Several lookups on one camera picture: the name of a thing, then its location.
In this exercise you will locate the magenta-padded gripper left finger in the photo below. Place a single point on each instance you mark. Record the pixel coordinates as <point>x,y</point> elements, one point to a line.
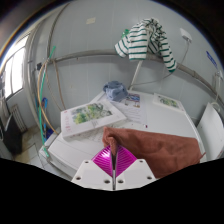
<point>87,173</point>

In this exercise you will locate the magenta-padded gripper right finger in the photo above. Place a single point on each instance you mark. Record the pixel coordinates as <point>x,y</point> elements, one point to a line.
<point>136,173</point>

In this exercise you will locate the brown towel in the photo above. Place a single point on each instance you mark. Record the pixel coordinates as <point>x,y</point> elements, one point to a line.
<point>160,150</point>

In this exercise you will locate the white calendar sheet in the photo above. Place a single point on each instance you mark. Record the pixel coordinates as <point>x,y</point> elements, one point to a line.
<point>93,134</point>

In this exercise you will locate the white book with green picture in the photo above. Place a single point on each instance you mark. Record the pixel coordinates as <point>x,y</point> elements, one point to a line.
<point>90,117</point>

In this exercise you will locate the printed paper sheet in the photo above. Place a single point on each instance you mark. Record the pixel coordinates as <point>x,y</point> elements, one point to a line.
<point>133,107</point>

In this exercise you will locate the flat white picture box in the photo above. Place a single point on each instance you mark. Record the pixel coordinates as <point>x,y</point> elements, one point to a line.
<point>168,101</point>

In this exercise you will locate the crumpled blue cloth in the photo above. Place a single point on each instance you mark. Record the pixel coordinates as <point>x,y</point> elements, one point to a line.
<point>115,90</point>

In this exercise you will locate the white washing machine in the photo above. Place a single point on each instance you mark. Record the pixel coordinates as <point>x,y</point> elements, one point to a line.
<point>211,130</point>

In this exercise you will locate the white radiator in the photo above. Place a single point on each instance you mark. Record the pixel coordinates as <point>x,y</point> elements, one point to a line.
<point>19,118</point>

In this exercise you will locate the window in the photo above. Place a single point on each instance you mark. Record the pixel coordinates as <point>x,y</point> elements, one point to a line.
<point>15,70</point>

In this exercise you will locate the green white striped garment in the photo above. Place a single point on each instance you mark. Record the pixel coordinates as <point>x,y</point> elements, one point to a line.
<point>138,43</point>

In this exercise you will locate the grey wall pipe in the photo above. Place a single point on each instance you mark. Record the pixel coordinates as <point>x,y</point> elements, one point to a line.
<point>96,53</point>

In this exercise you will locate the blue wall sign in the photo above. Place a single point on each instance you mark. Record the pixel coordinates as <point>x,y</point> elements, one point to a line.
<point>211,59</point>

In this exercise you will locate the white wall socket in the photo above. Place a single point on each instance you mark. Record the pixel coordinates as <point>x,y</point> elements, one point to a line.
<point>186,34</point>

